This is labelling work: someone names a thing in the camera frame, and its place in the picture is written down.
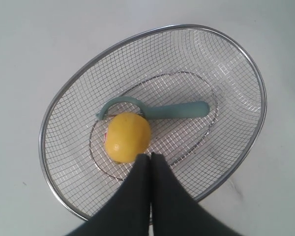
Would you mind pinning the metal wire mesh basket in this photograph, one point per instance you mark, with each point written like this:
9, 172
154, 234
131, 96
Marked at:
168, 65

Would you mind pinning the teal handled vegetable peeler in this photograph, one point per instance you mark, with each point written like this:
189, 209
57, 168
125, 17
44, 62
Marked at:
198, 109

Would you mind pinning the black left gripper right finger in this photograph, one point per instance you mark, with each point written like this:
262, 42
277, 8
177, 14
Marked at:
174, 211

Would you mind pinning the yellow lemon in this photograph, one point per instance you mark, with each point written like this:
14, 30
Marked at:
127, 135

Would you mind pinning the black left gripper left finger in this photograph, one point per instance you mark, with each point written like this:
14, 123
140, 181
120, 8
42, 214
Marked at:
127, 212

